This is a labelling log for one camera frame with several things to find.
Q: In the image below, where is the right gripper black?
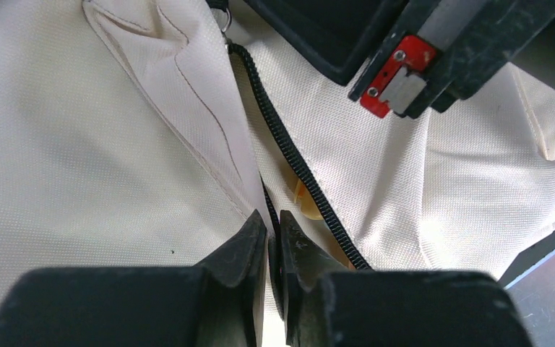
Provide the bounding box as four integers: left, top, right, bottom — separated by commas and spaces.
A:
249, 1, 555, 119

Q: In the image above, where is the cream canvas backpack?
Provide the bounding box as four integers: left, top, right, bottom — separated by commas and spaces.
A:
0, 1, 555, 303

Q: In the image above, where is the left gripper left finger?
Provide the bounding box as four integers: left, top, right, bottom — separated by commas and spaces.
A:
0, 212, 267, 346

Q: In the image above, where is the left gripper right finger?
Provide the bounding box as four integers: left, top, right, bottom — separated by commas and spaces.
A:
280, 210, 532, 346

